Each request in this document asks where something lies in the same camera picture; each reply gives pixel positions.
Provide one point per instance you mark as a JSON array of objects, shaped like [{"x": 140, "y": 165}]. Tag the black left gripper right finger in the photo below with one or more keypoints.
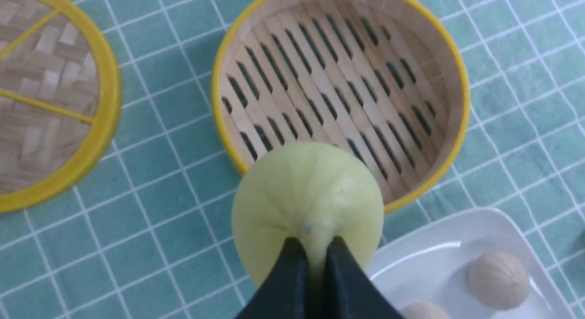
[{"x": 348, "y": 292}]

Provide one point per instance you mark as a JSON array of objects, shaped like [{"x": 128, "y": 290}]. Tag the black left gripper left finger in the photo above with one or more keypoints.
[{"x": 283, "y": 295}]

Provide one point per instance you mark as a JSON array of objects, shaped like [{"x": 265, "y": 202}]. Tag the white steamed bun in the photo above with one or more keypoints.
[{"x": 424, "y": 310}]

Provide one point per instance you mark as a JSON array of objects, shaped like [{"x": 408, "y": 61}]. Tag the yellow steamed bun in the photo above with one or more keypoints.
[{"x": 310, "y": 191}]

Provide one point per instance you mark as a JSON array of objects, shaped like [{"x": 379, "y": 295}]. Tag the white square plate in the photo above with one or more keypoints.
[{"x": 432, "y": 263}]

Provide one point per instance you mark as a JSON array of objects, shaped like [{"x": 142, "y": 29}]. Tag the beige steamed bun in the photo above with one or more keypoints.
[{"x": 499, "y": 281}]

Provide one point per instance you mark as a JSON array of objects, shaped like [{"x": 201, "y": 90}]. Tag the green checkered tablecloth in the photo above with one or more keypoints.
[{"x": 148, "y": 233}]

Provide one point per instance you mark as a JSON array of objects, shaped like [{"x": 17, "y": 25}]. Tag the yellow bamboo steamer basket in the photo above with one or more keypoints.
[{"x": 382, "y": 79}]

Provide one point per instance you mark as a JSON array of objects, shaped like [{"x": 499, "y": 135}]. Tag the yellow bamboo steamer lid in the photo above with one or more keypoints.
[{"x": 61, "y": 99}]

